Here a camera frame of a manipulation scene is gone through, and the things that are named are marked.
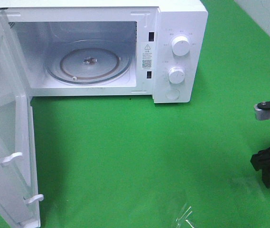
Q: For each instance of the white microwave door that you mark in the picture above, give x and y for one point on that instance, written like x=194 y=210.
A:
x=19 y=196

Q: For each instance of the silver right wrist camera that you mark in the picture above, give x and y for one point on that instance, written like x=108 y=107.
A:
x=262 y=112

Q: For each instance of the white microwave knob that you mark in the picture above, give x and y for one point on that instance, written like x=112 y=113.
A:
x=180 y=45
x=176 y=75

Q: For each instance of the round white door release button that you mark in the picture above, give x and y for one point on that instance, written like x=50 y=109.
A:
x=173 y=94

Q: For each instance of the white microwave oven body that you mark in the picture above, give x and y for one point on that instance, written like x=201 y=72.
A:
x=149 y=24

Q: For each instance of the green table mat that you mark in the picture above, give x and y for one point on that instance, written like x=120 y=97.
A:
x=124 y=162

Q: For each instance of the upper white microwave knob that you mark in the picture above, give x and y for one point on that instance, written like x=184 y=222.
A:
x=180 y=45

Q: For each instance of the lower white microwave knob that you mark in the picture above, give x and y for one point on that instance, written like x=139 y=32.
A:
x=176 y=75

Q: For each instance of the glass microwave turntable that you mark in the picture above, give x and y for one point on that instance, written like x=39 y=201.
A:
x=88 y=62

